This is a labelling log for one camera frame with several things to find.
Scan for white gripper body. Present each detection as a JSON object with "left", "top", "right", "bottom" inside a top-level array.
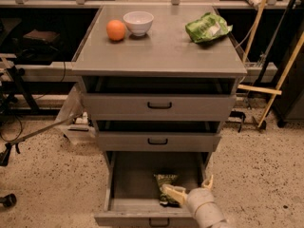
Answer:
[{"left": 186, "top": 188, "right": 216, "bottom": 215}]

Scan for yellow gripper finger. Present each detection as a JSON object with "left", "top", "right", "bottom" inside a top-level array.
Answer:
[
  {"left": 201, "top": 175, "right": 214, "bottom": 190},
  {"left": 162, "top": 184, "right": 187, "bottom": 205}
]

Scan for green jalapeno chip bag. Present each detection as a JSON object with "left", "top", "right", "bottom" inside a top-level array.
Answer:
[{"left": 154, "top": 174, "right": 180, "bottom": 207}]

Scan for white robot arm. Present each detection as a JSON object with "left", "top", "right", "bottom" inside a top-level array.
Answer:
[{"left": 162, "top": 177, "right": 234, "bottom": 228}]

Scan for grey bottom drawer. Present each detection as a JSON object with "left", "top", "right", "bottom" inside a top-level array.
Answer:
[{"left": 95, "top": 152, "right": 206, "bottom": 228}]

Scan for grey middle drawer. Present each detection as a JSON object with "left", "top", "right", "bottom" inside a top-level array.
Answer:
[{"left": 97, "top": 120, "right": 220, "bottom": 152}]

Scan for grey metal drawer cabinet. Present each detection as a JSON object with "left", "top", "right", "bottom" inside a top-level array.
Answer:
[{"left": 70, "top": 4, "right": 248, "bottom": 169}]

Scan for light green chip bag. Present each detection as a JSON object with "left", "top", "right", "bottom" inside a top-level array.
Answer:
[{"left": 185, "top": 12, "right": 233, "bottom": 44}]

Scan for white power strip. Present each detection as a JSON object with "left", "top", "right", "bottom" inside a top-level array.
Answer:
[{"left": 74, "top": 112, "right": 88, "bottom": 124}]

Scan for white ceramic bowl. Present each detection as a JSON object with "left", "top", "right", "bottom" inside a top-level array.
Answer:
[{"left": 123, "top": 11, "right": 154, "bottom": 36}]

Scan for orange fruit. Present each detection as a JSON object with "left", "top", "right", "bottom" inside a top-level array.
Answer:
[{"left": 106, "top": 20, "right": 125, "bottom": 41}]

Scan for grey tripod leg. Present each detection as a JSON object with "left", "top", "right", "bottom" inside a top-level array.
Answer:
[{"left": 0, "top": 113, "right": 81, "bottom": 166}]

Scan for black office chair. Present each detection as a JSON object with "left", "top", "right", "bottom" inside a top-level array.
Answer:
[{"left": 0, "top": 18, "right": 42, "bottom": 208}]

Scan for wooden easel frame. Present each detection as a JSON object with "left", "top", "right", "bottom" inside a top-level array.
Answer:
[{"left": 237, "top": 0, "right": 304, "bottom": 130}]

